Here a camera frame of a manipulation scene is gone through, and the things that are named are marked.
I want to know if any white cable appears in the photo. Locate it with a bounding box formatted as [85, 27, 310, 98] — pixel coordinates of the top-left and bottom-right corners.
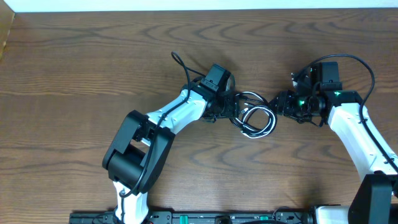
[239, 91, 277, 139]

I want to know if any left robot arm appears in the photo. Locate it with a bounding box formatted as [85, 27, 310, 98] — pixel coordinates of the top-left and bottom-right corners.
[102, 64, 239, 223]

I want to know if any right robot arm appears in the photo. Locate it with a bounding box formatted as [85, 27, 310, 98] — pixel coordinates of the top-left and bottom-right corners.
[270, 62, 397, 223]

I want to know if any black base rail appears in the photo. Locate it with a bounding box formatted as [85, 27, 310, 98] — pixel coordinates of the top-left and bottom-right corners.
[68, 205, 352, 224]

